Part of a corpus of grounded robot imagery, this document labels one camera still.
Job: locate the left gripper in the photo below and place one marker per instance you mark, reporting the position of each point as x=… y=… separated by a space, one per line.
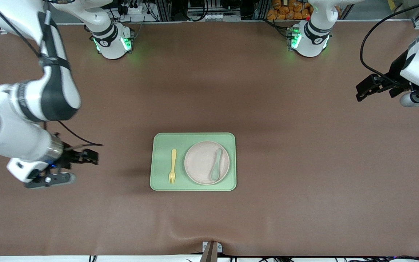
x=397 y=72

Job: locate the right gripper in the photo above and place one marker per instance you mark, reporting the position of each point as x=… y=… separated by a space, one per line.
x=69 y=156

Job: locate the yellow plastic fork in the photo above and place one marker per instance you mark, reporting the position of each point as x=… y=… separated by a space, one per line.
x=173 y=162

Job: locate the round beige plate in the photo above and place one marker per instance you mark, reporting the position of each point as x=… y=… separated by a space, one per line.
x=200 y=163

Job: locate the pale green plastic spoon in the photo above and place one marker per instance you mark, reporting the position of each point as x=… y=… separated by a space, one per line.
x=215 y=171

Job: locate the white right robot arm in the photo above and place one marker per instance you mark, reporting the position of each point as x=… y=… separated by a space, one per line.
x=31 y=98

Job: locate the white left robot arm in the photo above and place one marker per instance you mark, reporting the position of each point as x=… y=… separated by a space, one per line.
x=311 y=42

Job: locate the light green rectangular tray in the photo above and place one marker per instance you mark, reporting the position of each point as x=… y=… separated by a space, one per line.
x=162 y=163

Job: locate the orange snack bag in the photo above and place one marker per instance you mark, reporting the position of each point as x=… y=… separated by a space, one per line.
x=289 y=11

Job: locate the brown table mat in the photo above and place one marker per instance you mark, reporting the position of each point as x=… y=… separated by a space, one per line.
x=209 y=91

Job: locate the white power strip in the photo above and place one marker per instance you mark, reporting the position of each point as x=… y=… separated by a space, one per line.
x=131 y=9

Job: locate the white connector box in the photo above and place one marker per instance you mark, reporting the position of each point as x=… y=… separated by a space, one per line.
x=213 y=17

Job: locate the metal table edge bracket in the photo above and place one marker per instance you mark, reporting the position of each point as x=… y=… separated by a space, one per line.
x=211 y=251

